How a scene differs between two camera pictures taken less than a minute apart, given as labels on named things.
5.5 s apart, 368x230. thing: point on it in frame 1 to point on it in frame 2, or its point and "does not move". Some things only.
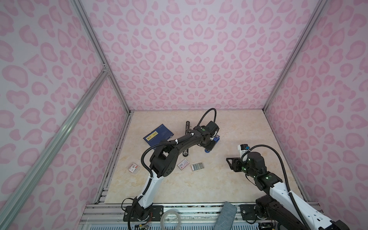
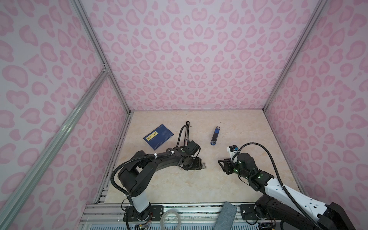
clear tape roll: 163,214 does not move
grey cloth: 226,216 does not move
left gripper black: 210,147 to 198,165
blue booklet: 161,133 does not move
